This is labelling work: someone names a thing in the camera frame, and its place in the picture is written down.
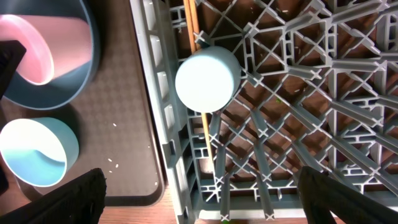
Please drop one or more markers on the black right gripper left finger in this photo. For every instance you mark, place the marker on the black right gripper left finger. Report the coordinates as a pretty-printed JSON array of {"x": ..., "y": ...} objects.
[{"x": 82, "y": 200}]

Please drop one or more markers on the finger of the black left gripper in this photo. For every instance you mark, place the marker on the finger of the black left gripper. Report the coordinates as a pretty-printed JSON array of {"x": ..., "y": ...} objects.
[{"x": 11, "y": 54}]

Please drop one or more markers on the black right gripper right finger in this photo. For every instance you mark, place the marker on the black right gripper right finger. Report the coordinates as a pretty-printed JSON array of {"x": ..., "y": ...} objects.
[{"x": 323, "y": 197}]

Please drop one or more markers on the pink cup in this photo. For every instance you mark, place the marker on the pink cup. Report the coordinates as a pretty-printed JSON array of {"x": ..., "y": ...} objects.
[{"x": 54, "y": 45}]

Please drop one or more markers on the dark blue plate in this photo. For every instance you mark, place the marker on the dark blue plate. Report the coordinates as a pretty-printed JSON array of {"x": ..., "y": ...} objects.
[{"x": 64, "y": 89}]

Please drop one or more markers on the light blue bowl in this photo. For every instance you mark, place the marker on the light blue bowl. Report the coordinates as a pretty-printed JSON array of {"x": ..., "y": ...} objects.
[{"x": 39, "y": 151}]

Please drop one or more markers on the light blue cup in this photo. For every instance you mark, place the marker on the light blue cup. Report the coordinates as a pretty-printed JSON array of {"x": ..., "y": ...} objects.
[{"x": 207, "y": 80}]

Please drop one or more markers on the grey dishwasher rack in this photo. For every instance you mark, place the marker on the grey dishwasher rack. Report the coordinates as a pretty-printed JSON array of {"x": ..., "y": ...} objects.
[{"x": 318, "y": 88}]

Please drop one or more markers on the brown serving tray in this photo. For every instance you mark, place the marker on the brown serving tray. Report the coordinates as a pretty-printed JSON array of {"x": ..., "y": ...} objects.
[{"x": 111, "y": 117}]

